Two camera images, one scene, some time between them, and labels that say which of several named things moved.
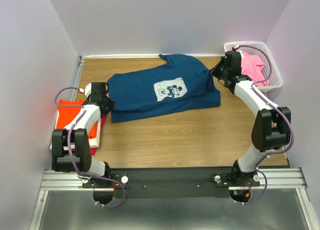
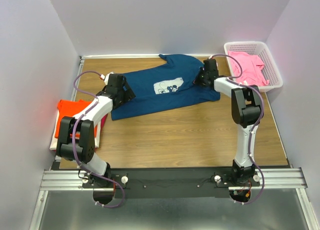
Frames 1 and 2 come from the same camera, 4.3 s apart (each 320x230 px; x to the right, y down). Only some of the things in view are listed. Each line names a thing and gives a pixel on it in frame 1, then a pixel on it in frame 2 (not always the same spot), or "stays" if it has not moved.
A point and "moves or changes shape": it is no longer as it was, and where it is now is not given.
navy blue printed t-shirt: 181,82 moves or changes shape
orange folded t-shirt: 67,110 stays
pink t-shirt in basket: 251,66 stays
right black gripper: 214,71 to 196,81
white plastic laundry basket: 270,68 stays
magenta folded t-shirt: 103,118 stays
